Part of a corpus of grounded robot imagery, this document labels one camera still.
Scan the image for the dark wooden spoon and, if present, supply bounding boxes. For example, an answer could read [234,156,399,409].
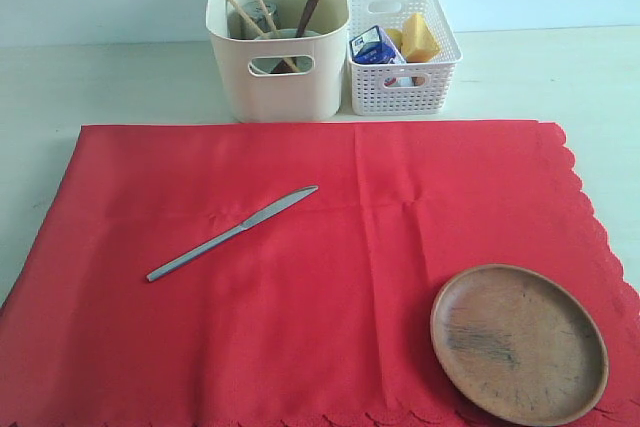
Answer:
[271,0,319,74]

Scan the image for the yellow lemon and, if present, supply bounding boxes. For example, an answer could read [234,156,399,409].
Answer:
[385,28,403,50]

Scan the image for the blue milk carton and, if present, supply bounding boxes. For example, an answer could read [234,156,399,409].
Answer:
[349,25,416,88]

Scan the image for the stainless steel cup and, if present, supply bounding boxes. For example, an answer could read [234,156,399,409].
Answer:
[239,0,279,41]

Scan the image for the red tablecloth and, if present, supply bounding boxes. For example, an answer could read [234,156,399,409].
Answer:
[1,121,639,426]

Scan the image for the silver table knife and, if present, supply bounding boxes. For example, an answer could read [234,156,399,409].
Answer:
[146,185,319,282]

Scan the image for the cream plastic bin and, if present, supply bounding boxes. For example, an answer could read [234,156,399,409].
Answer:
[206,0,349,122]

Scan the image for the white ceramic bowl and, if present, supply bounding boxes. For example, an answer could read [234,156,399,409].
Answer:
[249,28,315,75]

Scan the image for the brown wooden plate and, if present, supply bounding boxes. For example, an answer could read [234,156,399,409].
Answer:
[430,264,609,426]

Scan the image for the yellow cheese wedge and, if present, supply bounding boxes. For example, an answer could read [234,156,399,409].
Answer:
[401,13,441,63]

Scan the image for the white perforated plastic basket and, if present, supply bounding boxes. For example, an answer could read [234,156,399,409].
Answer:
[347,0,462,115]

